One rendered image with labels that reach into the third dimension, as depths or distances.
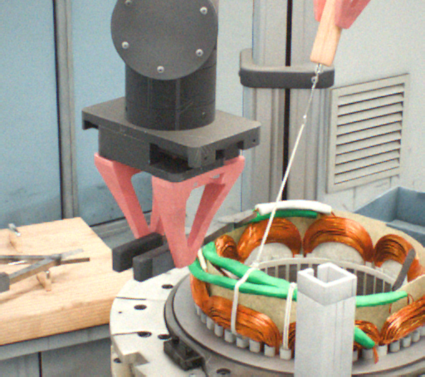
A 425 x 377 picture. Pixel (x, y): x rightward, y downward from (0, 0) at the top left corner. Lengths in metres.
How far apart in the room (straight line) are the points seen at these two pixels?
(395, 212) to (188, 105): 0.61
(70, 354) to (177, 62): 0.45
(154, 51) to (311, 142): 0.73
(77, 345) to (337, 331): 0.32
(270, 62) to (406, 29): 2.16
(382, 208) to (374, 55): 2.15
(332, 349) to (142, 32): 0.27
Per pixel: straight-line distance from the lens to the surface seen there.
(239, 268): 0.80
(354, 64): 3.30
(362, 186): 3.45
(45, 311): 0.95
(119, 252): 0.71
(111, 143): 0.69
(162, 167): 0.67
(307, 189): 1.32
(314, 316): 0.73
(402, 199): 1.24
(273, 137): 1.29
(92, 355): 1.00
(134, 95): 0.68
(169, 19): 0.58
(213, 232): 0.75
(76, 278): 1.00
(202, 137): 0.66
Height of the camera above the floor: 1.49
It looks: 20 degrees down
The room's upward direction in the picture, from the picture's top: straight up
